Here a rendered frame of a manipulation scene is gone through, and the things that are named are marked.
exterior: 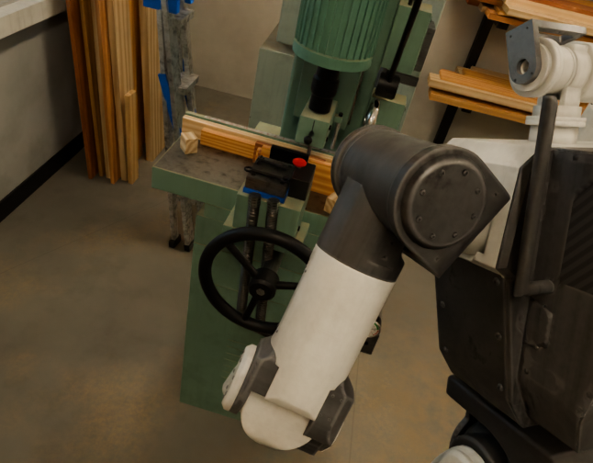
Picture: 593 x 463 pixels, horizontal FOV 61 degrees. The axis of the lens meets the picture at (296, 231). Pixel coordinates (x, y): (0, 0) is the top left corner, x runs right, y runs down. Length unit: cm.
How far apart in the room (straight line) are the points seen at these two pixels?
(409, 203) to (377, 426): 156
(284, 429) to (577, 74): 50
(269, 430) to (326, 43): 75
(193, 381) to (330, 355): 124
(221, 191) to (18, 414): 104
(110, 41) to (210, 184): 140
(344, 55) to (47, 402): 141
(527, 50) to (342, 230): 29
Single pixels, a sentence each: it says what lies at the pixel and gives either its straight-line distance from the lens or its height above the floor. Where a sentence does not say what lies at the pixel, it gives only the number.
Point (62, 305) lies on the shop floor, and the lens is 215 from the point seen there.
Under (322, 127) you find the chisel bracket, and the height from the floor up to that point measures 106.
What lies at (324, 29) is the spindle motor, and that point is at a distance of 108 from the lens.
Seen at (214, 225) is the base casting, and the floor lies 78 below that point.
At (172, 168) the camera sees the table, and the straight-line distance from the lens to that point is 123.
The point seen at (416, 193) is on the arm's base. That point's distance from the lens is 42.
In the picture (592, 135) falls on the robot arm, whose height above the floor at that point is 127.
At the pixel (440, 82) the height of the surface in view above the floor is 61.
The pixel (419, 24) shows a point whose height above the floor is 127.
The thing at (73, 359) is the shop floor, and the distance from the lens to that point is 197.
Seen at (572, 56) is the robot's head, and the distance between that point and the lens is 65.
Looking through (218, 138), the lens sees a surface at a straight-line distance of 131.
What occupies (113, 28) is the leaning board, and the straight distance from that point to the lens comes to 246.
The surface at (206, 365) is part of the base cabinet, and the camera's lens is 163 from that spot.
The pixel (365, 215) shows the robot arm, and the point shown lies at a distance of 48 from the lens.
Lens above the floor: 156
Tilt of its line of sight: 37 degrees down
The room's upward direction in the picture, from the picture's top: 14 degrees clockwise
